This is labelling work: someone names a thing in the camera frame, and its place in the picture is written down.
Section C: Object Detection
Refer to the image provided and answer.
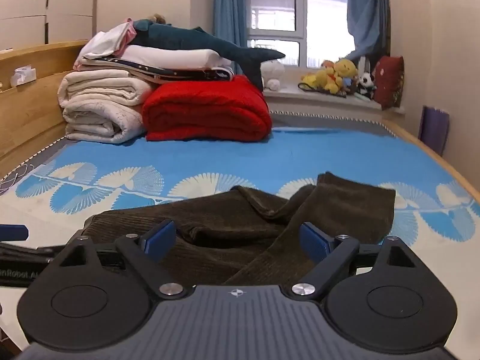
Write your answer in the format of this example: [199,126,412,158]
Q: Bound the window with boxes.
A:
[245,0,357,70]

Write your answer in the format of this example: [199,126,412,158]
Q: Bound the wooden bed frame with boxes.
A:
[0,40,91,179]

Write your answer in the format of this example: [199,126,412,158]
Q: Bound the cream wardrobe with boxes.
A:
[0,0,99,52]

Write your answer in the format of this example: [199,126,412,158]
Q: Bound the cream folded blanket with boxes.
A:
[62,101,148,144]
[57,70,155,108]

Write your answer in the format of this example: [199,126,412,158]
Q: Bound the red folded blanket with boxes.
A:
[142,75,273,143]

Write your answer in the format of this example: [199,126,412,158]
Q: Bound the red cushion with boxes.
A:
[373,55,406,110]

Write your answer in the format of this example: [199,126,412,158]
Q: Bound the yellow plush toy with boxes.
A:
[301,61,341,94]
[333,59,359,88]

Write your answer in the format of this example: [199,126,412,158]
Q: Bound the white pink folded cloth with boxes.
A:
[73,18,136,69]

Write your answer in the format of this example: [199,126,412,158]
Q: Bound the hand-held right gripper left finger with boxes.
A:
[54,220,194,301]

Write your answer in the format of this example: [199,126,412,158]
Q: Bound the teal shark plush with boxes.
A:
[129,19,286,91]

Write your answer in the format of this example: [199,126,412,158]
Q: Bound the blue curtain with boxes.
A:
[344,0,392,69]
[213,0,250,50]

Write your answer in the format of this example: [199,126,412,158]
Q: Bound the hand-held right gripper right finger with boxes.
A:
[290,222,422,302]

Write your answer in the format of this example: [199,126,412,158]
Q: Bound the white round plush toy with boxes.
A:
[260,60,286,91]

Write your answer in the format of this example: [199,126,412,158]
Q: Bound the brown corduroy pants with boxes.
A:
[80,172,397,286]

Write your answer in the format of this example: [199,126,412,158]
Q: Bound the blue white patterned bed sheet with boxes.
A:
[0,125,480,346]

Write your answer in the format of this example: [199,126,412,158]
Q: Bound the white folded quilt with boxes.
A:
[83,44,233,71]

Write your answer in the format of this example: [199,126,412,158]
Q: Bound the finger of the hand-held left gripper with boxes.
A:
[0,225,29,241]

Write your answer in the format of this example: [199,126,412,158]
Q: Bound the white window sill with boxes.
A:
[262,87,406,115]

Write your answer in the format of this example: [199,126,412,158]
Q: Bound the tissue pack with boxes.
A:
[10,66,38,88]

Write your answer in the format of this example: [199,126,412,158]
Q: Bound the panda plush toy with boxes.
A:
[355,73,376,97]

